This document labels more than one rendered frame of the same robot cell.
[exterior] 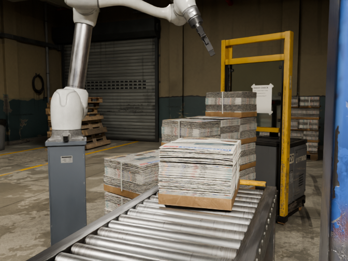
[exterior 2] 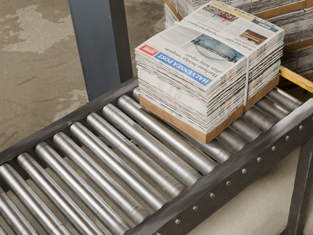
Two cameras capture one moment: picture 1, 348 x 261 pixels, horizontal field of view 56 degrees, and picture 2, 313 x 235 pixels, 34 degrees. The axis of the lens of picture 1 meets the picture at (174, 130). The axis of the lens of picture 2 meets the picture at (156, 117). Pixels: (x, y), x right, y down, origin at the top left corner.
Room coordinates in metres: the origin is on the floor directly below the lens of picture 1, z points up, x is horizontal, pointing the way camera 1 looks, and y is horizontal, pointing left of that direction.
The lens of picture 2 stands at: (0.21, -0.66, 1.92)
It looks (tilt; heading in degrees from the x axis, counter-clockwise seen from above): 43 degrees down; 32
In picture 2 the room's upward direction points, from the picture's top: 5 degrees counter-clockwise
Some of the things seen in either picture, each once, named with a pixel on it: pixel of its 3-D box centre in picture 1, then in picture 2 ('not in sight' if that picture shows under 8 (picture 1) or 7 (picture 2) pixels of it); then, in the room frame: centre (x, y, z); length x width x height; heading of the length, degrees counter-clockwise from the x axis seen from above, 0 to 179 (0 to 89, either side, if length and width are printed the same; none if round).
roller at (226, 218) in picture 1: (190, 217); (165, 134); (1.20, -0.06, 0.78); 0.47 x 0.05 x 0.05; 69
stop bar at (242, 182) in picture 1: (222, 180); (268, 62); (1.64, -0.24, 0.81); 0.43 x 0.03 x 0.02; 69
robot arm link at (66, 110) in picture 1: (66, 109); not in sight; (1.80, 0.59, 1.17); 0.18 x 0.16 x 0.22; 7
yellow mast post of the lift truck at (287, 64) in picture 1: (284, 125); not in sight; (3.15, -1.06, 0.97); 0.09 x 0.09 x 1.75; 49
